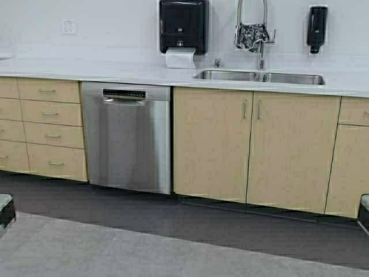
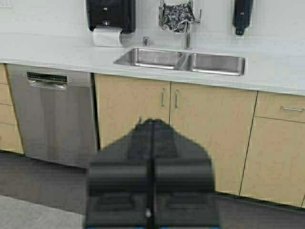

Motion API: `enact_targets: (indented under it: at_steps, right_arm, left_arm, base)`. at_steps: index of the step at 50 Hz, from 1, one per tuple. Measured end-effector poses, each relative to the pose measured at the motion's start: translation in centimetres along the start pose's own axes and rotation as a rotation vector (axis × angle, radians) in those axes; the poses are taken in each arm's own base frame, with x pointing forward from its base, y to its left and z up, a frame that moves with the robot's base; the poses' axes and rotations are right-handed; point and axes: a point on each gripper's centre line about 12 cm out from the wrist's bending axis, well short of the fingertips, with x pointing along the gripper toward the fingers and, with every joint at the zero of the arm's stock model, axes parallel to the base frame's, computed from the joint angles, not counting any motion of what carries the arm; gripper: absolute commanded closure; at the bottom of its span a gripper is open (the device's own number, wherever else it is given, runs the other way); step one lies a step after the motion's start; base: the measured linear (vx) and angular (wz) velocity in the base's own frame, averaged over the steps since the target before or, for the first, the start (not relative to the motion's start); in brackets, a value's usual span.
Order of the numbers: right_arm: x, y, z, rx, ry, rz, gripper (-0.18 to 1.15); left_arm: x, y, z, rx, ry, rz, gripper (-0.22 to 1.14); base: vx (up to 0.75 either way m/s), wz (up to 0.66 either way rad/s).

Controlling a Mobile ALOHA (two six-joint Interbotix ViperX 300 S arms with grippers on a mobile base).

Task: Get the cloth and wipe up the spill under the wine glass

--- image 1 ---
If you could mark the black white patterned cloth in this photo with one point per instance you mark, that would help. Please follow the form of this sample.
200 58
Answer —
250 36

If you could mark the right black robot base corner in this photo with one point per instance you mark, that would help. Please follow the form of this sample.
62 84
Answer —
363 213

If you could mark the left black robot base corner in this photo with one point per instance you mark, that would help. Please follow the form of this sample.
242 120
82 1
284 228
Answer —
8 211

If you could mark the left sink cabinet door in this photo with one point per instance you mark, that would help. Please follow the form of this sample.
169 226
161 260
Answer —
211 142

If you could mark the sink cabinet door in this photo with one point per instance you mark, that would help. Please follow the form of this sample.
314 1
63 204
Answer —
291 150
211 142

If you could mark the stainless steel dishwasher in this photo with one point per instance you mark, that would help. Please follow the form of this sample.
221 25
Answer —
128 135

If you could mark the white paper towel sheet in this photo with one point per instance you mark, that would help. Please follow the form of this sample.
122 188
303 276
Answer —
180 58

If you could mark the small chrome countertop button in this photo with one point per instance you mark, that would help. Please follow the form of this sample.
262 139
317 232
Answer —
217 63

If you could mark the stainless steel double sink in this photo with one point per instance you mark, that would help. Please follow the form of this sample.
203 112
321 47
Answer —
286 78

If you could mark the right sink cabinet door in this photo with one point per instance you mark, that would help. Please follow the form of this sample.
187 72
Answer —
291 150

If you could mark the black paper towel dispenser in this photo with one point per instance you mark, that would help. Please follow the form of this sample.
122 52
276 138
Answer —
184 24

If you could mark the chrome pull-down kitchen faucet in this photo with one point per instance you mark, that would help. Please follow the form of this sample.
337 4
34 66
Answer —
261 49

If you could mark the beige drawer stack cabinet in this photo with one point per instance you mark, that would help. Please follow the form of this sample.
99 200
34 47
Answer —
42 131

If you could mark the far right beige cabinet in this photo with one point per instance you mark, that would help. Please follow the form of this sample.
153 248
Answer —
349 174

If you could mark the white wall power outlet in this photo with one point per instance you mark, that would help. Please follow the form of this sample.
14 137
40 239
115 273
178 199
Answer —
69 27

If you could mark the black wall soap dispenser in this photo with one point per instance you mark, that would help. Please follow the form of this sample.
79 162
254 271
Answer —
316 30

